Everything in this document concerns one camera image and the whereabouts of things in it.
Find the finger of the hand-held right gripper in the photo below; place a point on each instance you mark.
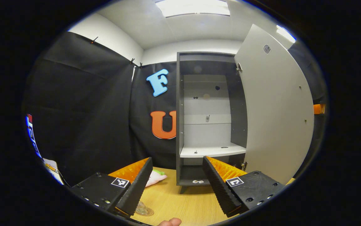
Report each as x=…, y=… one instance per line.
x=319, y=109

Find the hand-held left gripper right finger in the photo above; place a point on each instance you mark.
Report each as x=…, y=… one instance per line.
x=218, y=188

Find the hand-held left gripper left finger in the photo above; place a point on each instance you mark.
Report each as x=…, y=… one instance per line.
x=138, y=185

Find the clear glass bottle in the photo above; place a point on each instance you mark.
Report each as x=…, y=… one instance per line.
x=141, y=207

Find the round brown coaster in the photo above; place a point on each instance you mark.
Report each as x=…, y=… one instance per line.
x=147, y=213

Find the grey cabinet door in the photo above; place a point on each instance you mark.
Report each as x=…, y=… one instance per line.
x=274, y=110

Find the dark grey cabinet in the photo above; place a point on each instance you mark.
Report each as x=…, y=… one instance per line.
x=207, y=131

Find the pink plush toy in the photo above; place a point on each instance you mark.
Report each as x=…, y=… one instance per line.
x=155, y=177

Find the small ceiling light panel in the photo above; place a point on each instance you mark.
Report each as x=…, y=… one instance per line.
x=285, y=34

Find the white papers pile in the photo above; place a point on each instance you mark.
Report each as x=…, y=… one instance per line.
x=53, y=171

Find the black backdrop cloth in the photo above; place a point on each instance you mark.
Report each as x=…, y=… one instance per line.
x=86, y=110

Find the computer monitor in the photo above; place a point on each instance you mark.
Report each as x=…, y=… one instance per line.
x=32, y=138

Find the large ceiling light panel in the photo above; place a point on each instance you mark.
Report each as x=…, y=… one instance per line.
x=193, y=8

